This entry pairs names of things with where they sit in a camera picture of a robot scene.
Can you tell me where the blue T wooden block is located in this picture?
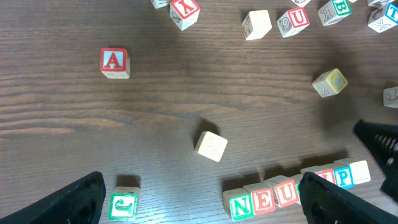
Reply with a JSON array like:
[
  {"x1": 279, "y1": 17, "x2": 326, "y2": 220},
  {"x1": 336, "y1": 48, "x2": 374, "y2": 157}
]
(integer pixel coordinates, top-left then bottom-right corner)
[{"x1": 368, "y1": 2, "x2": 397, "y2": 33}]

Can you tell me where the yellow S wooden block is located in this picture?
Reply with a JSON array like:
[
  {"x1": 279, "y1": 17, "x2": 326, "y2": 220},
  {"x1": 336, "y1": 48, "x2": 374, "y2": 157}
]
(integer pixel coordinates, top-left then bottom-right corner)
[{"x1": 333, "y1": 158, "x2": 371, "y2": 185}]

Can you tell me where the green J wooden block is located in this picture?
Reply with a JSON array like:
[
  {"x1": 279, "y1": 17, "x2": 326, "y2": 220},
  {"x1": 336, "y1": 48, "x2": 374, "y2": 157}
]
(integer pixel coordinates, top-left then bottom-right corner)
[{"x1": 108, "y1": 187, "x2": 141, "y2": 222}]

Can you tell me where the red X wooden block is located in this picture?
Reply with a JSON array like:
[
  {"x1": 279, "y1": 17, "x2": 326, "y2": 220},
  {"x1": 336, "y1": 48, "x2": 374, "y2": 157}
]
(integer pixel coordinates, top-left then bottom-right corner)
[{"x1": 170, "y1": 0, "x2": 201, "y2": 31}]

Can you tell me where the green F wooden block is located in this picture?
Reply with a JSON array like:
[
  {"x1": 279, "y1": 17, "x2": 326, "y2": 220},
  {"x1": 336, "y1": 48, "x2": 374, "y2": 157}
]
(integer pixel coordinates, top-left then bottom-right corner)
[{"x1": 151, "y1": 0, "x2": 172, "y2": 9}]

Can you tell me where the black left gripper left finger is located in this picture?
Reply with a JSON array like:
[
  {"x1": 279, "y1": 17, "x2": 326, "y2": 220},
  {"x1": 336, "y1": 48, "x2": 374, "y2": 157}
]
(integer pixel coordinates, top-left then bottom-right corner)
[{"x1": 1, "y1": 171, "x2": 106, "y2": 224}]

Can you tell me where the blue P wooden block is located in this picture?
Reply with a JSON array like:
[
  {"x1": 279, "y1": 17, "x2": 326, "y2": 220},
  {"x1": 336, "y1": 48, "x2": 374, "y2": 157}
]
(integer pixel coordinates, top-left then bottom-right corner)
[{"x1": 323, "y1": 164, "x2": 354, "y2": 189}]

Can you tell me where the yellow block upper centre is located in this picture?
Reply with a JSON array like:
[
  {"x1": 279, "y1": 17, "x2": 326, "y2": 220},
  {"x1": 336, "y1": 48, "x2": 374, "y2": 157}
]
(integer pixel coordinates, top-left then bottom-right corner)
[{"x1": 292, "y1": 0, "x2": 311, "y2": 7}]

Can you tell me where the green N wooden block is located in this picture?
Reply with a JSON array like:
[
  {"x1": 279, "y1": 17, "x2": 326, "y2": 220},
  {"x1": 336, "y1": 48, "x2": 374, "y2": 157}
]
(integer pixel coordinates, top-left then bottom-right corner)
[{"x1": 222, "y1": 188, "x2": 254, "y2": 222}]

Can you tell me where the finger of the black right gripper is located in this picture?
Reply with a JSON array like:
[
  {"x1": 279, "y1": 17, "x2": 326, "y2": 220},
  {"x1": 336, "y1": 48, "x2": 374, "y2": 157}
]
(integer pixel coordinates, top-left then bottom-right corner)
[{"x1": 353, "y1": 119, "x2": 397, "y2": 202}]

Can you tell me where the red E wooden block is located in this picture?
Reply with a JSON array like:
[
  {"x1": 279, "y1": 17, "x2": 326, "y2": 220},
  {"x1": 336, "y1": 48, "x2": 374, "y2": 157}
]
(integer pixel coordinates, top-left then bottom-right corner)
[{"x1": 243, "y1": 183, "x2": 276, "y2": 216}]

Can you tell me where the red u block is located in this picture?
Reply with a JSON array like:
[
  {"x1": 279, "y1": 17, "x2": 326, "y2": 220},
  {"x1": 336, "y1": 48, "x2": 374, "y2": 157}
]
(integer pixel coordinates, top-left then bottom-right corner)
[
  {"x1": 277, "y1": 7, "x2": 310, "y2": 38},
  {"x1": 264, "y1": 175, "x2": 299, "y2": 208}
]

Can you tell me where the red A wooden block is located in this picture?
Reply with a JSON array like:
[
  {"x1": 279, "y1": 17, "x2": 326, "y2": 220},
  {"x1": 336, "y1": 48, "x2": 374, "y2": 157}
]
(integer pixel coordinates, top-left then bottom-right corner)
[{"x1": 99, "y1": 48, "x2": 131, "y2": 79}]

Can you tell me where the green B wooden block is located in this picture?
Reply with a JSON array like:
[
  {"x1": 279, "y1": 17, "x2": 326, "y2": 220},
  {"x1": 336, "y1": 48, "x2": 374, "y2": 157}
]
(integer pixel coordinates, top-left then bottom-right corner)
[{"x1": 318, "y1": 0, "x2": 352, "y2": 26}]

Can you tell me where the blue 2 wooden block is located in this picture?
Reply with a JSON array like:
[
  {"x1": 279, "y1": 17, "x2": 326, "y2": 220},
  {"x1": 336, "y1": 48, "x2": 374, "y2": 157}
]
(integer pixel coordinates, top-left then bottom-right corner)
[{"x1": 383, "y1": 86, "x2": 398, "y2": 108}]

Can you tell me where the yellow G wooden block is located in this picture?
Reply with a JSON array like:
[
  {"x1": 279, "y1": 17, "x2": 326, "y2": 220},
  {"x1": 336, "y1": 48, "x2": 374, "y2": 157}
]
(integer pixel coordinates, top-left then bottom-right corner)
[{"x1": 195, "y1": 131, "x2": 228, "y2": 162}]

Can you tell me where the yellow block left middle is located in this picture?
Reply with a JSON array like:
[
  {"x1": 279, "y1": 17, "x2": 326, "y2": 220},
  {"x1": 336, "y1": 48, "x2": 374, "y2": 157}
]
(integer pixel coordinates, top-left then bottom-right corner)
[{"x1": 242, "y1": 10, "x2": 272, "y2": 40}]

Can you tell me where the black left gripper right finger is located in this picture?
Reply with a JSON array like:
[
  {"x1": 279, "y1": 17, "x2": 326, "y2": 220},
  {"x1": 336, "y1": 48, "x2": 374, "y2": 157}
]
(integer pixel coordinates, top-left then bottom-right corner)
[{"x1": 299, "y1": 172, "x2": 397, "y2": 224}]

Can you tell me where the yellow Q wooden block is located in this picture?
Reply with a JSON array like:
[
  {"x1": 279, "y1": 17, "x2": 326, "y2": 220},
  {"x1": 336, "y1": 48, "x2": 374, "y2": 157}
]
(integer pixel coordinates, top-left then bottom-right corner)
[{"x1": 312, "y1": 68, "x2": 348, "y2": 98}]

